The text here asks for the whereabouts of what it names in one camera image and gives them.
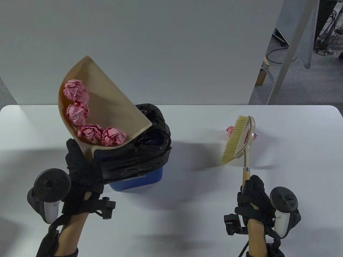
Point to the person's right hand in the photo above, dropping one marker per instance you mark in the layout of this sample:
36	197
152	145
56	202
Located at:
254	198

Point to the person's left hand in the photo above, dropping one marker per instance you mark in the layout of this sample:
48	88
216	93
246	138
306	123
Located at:
83	182

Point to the blue recycling bin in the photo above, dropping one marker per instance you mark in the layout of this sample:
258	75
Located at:
139	183

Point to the black plastic bin bag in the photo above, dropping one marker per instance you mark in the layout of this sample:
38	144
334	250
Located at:
150	150

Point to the beige plastic dustpan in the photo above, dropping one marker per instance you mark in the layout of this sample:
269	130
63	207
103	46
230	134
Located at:
112	107

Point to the pile of pink paper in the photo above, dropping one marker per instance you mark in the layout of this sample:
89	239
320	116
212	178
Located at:
76	91

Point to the person's right forearm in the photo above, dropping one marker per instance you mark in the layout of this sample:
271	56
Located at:
257	238

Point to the black forearm sensor box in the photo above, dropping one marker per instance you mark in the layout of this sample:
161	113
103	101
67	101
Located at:
276	249
48	241

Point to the black and white controller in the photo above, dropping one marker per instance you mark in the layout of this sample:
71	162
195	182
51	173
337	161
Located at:
284	199
51	184

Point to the white table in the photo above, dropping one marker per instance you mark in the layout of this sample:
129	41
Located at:
294	160

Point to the wooden furniture foot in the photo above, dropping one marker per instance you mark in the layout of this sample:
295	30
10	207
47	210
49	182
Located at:
261	78

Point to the grey panel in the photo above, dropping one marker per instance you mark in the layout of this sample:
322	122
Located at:
306	48

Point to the white partition board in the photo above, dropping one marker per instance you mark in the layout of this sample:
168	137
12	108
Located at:
160	40

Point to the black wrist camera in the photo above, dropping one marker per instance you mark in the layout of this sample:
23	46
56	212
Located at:
231	223
107	207

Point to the white metal frame leg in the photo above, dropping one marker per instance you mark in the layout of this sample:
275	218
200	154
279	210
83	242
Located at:
291	53

